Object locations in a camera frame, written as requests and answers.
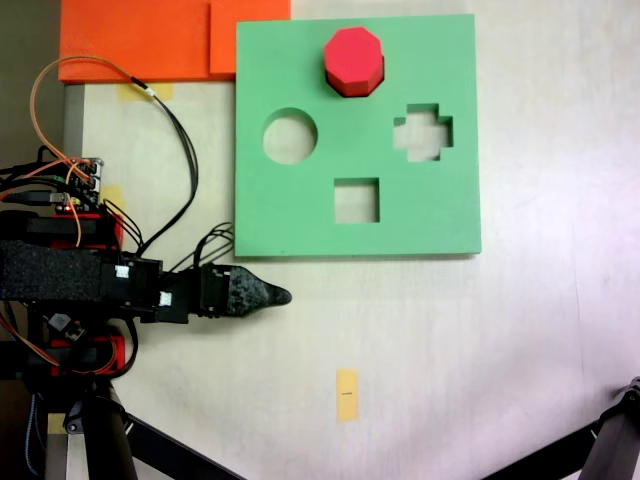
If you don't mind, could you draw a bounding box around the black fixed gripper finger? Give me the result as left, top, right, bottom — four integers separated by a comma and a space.
228, 266, 294, 318

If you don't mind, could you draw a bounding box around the red octagonal pillar block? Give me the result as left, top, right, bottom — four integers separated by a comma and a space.
322, 26, 387, 99

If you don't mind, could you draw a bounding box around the yellow tape label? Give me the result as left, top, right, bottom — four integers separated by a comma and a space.
335, 367, 362, 425

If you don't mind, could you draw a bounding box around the small module with code sticker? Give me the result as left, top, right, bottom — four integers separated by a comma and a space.
46, 311, 88, 344

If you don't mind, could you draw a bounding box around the red black table clamp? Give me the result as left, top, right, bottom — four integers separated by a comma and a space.
0, 209, 126, 252
0, 334, 127, 377

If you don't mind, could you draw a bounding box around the green circuit board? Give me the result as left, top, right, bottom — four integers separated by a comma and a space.
51, 156, 106, 214

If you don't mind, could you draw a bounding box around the black tripod leg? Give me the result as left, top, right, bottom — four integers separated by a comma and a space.
581, 375, 640, 480
61, 383, 140, 480

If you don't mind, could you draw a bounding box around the green shape sorter board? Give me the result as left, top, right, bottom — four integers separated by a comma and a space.
232, 13, 484, 259

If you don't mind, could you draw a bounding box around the yellow tape strip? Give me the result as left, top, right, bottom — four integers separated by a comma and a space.
116, 81, 177, 103

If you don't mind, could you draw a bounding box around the black gripper motor cable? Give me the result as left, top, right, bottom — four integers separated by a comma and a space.
167, 221, 237, 276

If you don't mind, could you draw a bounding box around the black USB cable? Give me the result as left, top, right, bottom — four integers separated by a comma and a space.
0, 188, 59, 207

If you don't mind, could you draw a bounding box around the thin black servo cable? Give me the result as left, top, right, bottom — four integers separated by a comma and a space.
130, 74, 201, 252

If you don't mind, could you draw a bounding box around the blue braided cable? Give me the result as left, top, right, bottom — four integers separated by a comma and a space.
23, 391, 43, 477

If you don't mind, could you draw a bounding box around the thin orange wire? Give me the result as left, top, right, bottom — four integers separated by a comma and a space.
30, 54, 151, 174

